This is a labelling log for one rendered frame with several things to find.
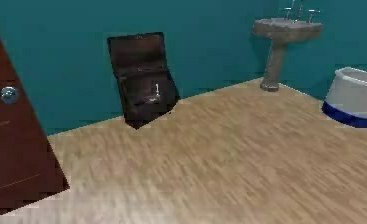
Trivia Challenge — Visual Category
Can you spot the silver sink faucet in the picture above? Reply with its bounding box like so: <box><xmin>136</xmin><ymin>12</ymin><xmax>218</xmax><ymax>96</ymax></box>
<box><xmin>282</xmin><ymin>0</ymin><xmax>322</xmax><ymax>24</ymax></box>

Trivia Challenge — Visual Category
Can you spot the dark brown cabinet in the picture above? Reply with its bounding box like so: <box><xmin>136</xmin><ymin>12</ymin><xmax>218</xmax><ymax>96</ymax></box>
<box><xmin>106</xmin><ymin>31</ymin><xmax>181</xmax><ymax>130</ymax></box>

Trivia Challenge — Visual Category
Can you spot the silver round door knob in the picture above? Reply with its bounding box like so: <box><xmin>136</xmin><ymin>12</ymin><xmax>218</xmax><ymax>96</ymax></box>
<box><xmin>0</xmin><ymin>86</ymin><xmax>20</xmax><ymax>105</ymax></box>

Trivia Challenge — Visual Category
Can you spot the brown pedestal sink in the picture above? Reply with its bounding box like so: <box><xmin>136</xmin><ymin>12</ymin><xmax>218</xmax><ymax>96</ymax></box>
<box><xmin>252</xmin><ymin>17</ymin><xmax>324</xmax><ymax>93</ymax></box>

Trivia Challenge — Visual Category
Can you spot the dark brown room door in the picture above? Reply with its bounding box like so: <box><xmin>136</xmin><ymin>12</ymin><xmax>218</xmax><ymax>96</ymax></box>
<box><xmin>0</xmin><ymin>20</ymin><xmax>71</xmax><ymax>219</ymax></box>

